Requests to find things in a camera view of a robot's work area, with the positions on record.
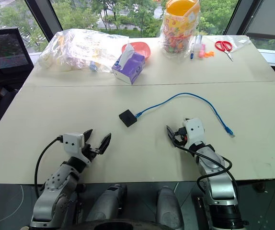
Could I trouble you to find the pink plastic bowl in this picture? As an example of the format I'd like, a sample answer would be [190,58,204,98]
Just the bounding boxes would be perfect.
[121,42,151,61]

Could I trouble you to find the purple tissue box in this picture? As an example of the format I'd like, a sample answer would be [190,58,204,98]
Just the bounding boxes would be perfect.
[111,43,146,85]

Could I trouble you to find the clear bag around cups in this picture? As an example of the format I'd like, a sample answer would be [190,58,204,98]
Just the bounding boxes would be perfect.
[158,0,202,60]

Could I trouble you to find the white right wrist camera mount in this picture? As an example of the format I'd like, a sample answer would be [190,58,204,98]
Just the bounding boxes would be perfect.
[182,117,206,150]

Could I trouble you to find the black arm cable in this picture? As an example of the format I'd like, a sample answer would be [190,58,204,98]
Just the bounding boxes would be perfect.
[172,134,240,204]
[34,135,64,199]

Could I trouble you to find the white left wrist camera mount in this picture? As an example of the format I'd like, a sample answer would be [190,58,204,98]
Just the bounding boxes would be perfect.
[62,133,92,166]

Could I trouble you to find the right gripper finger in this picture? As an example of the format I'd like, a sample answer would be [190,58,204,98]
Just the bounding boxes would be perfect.
[166,125,176,145]

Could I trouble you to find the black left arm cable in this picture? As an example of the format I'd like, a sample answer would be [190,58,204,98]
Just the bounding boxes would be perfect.
[34,135,64,199]

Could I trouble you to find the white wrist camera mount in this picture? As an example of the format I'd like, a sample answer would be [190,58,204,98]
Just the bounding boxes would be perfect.
[182,117,206,150]
[62,133,92,166]

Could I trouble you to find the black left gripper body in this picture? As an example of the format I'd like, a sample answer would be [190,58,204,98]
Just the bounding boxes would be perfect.
[82,143,103,164]

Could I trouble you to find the large clear plastic bag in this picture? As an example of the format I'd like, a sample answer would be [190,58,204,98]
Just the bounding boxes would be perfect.
[37,28,130,74]

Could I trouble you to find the black window frame post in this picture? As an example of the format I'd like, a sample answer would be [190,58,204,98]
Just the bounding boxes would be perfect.
[24,0,64,42]
[223,0,265,36]

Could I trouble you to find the red handled scissors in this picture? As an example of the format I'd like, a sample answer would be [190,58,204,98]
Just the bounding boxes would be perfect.
[214,40,234,62]

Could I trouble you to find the dark rounded robot waist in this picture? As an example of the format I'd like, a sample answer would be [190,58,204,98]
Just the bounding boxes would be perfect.
[69,218,176,230]

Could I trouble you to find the grey window blind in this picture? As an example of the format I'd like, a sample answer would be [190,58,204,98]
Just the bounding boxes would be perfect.
[246,0,275,41]

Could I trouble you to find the small black adapter box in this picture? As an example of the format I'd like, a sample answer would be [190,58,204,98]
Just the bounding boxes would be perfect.
[118,109,138,128]

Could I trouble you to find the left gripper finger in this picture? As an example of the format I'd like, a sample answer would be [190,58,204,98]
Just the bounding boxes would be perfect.
[98,133,112,155]
[83,129,93,145]

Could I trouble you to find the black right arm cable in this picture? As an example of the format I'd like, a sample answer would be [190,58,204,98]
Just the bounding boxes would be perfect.
[172,134,240,204]

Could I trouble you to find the black mesh office chair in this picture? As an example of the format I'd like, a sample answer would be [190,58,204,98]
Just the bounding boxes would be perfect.
[0,26,35,144]

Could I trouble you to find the black table foot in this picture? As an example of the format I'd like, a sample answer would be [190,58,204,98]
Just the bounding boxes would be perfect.
[254,180,267,193]

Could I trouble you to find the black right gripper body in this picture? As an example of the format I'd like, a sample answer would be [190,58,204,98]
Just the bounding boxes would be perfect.
[172,126,189,147]

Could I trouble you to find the grey rounded robot leg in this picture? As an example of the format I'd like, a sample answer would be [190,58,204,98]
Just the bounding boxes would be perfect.
[85,184,128,222]
[157,186,184,230]

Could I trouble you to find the blue Ethernet cable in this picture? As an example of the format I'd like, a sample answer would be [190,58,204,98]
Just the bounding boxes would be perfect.
[135,92,236,138]

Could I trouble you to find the small clear plastic bag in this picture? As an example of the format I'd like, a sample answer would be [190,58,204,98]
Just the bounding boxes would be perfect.
[206,35,252,54]

